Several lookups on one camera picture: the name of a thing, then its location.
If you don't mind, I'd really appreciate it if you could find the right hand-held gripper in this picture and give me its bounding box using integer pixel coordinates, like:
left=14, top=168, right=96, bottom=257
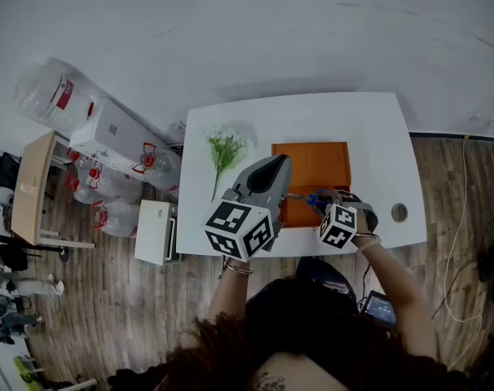
left=318, top=189, right=381, bottom=250

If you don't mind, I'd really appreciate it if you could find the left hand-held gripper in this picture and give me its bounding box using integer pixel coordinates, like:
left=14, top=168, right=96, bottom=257
left=204, top=154, right=293, bottom=263

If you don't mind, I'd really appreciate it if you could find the orange box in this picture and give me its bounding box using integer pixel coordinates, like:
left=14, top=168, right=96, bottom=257
left=271, top=141, right=351, bottom=230

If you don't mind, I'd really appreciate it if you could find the person's left forearm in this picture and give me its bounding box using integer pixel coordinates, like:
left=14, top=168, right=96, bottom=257
left=205, top=258, right=254, bottom=329

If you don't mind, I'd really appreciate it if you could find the person's right forearm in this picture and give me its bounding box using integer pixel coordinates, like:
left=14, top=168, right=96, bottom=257
left=352, top=236, right=439, bottom=362

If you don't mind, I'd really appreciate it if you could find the green artificial flower sprig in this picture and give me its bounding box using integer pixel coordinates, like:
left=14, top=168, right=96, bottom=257
left=204, top=125, right=256, bottom=203

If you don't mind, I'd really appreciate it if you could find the person's leg in dark trousers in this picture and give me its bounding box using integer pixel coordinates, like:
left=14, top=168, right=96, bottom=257
left=295, top=257, right=358, bottom=305

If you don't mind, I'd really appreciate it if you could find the black handheld screen device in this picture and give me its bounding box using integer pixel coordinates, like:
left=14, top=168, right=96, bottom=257
left=359, top=290, right=397, bottom=327

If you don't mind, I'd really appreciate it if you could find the person's black top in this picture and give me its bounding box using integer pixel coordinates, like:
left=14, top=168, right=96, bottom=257
left=245, top=277, right=399, bottom=366

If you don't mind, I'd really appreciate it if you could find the white water dispenser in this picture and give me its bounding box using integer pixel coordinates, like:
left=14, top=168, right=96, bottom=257
left=69, top=98, right=170, bottom=170

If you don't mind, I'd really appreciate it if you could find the large clear water bottle red label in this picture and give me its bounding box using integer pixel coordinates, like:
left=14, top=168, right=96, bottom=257
left=13, top=57, right=108, bottom=134

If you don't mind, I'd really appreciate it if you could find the light wooden side table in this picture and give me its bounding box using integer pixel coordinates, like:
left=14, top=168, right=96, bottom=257
left=10, top=130, right=96, bottom=250

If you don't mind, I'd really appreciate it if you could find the black bag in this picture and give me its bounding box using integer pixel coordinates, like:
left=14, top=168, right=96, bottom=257
left=0, top=152, right=22, bottom=193

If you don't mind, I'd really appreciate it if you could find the black stand with round base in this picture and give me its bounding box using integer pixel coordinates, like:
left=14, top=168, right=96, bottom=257
left=0, top=232, right=68, bottom=265

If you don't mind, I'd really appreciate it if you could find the lime green item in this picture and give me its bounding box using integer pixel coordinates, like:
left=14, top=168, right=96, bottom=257
left=12, top=356, right=40, bottom=384

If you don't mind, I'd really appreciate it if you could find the pale wrist bracelet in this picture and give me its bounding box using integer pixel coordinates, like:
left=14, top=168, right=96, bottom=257
left=355, top=234, right=382, bottom=253

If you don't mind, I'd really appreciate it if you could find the thin metal bracelet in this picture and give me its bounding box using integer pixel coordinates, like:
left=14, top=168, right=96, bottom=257
left=223, top=261, right=255, bottom=277

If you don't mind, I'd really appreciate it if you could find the long white cable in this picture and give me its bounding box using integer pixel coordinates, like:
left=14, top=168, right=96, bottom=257
left=442, top=135, right=484, bottom=370

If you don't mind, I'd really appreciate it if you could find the small white cabinet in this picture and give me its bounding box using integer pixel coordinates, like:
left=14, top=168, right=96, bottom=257
left=134, top=200, right=179, bottom=266

